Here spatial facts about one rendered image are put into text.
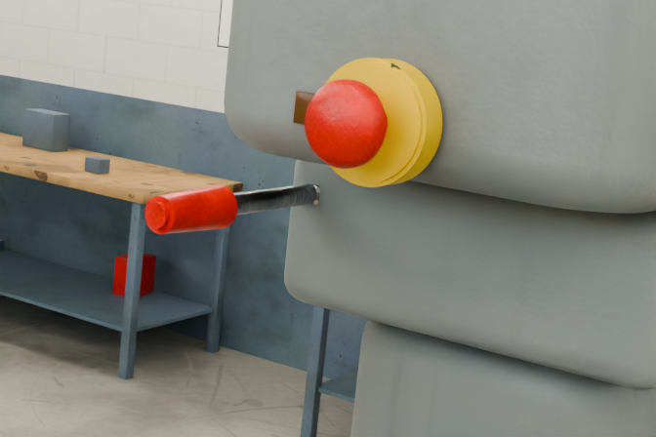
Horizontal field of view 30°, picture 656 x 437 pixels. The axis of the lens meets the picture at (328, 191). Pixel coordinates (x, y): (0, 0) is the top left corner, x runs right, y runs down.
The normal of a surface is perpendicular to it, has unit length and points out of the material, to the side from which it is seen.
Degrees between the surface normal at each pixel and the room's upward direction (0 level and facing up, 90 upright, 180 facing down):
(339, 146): 94
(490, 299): 90
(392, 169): 90
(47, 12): 90
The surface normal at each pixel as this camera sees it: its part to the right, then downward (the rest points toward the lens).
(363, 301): -0.55, 0.23
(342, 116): -0.47, 0.04
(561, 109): -0.27, 0.12
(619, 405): 0.32, 0.05
